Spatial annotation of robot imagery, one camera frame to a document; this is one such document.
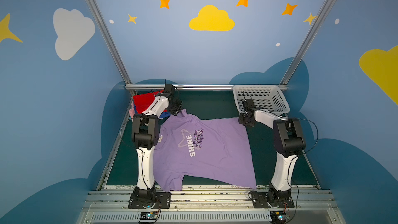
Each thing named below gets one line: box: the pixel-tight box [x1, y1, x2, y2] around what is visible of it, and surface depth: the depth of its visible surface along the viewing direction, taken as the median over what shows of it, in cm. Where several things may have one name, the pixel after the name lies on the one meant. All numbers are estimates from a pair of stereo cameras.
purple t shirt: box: [153, 108, 257, 191], surface depth 92 cm
